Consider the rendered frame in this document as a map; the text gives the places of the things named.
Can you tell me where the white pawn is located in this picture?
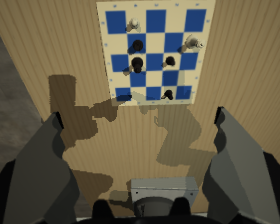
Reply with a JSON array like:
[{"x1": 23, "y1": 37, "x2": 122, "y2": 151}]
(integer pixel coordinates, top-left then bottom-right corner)
[{"x1": 130, "y1": 18, "x2": 139, "y2": 29}]

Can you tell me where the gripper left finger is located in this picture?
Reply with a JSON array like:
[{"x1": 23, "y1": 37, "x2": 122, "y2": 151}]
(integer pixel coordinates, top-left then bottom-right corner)
[{"x1": 0, "y1": 111, "x2": 80, "y2": 224}]

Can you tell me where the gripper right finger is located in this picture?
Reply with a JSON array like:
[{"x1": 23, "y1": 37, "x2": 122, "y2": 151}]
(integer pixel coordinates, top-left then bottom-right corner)
[{"x1": 202, "y1": 106, "x2": 280, "y2": 224}]

